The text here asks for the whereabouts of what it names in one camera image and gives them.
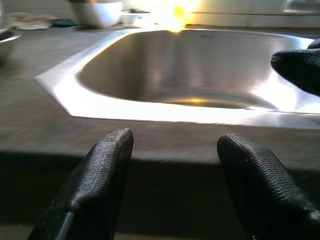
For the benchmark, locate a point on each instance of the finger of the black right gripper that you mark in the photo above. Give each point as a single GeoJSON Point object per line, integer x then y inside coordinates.
{"type": "Point", "coordinates": [300, 67]}
{"type": "Point", "coordinates": [315, 44]}

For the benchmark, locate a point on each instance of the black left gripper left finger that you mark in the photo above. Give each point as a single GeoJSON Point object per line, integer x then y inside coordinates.
{"type": "Point", "coordinates": [100, 170]}

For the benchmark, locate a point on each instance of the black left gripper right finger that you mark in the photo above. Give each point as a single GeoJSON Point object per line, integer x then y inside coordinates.
{"type": "Point", "coordinates": [260, 180]}

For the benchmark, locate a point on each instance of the stainless steel kitchen sink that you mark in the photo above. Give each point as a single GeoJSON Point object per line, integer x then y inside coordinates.
{"type": "Point", "coordinates": [175, 67]}

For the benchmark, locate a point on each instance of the dark green scouring sponge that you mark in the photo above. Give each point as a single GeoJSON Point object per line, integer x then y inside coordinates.
{"type": "Point", "coordinates": [62, 23]}

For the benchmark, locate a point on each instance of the small white dish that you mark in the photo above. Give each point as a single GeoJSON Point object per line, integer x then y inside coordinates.
{"type": "Point", "coordinates": [132, 17]}

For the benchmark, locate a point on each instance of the white ceramic cup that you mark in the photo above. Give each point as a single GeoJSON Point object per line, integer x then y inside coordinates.
{"type": "Point", "coordinates": [96, 13]}

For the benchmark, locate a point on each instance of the small shallow steel bowl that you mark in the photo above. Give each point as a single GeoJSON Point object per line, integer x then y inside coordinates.
{"type": "Point", "coordinates": [7, 41]}

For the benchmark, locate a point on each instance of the crumpled beige cloth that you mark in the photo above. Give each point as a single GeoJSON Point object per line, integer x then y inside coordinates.
{"type": "Point", "coordinates": [30, 21]}

